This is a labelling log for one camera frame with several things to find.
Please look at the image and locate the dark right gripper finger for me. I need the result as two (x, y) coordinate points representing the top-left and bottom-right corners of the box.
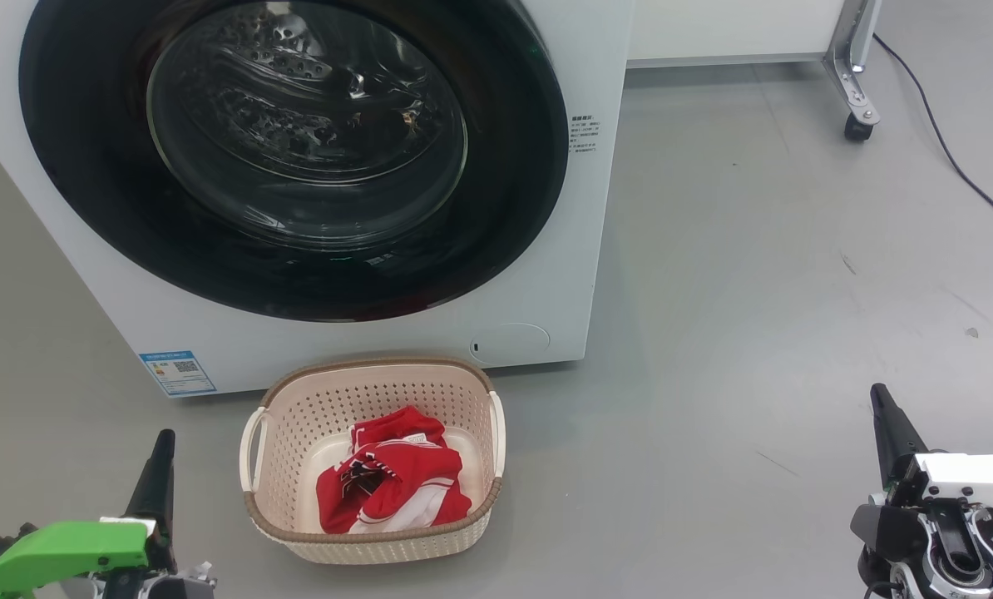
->
(870, 383), (931, 488)

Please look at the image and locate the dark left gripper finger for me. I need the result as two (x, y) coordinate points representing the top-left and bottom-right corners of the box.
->
(126, 429), (176, 547)

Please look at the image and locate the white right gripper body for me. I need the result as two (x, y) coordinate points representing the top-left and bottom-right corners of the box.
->
(883, 453), (993, 517)

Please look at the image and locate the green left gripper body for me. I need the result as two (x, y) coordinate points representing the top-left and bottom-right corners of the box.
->
(0, 520), (151, 597)

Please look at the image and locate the red and white garment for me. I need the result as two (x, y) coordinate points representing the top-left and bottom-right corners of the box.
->
(316, 406), (472, 535)

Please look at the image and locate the black glass washing machine door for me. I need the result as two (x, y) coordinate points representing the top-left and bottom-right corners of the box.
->
(18, 0), (570, 324)

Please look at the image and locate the cream perforated laundry basket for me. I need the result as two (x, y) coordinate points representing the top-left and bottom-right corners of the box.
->
(239, 358), (507, 566)

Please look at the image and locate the white front-load washing machine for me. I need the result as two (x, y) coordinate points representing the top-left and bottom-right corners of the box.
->
(0, 0), (635, 399)

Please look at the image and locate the blue energy label sticker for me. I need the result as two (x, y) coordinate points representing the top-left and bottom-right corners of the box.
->
(139, 350), (217, 398)

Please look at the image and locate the black printed text label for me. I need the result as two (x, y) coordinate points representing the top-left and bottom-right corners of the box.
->
(569, 116), (604, 156)

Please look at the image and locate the white cabinet with metal leg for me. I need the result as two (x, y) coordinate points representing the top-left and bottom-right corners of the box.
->
(625, 0), (885, 127)

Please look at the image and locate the black floor cable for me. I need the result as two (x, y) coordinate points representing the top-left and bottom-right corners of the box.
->
(871, 33), (993, 243)

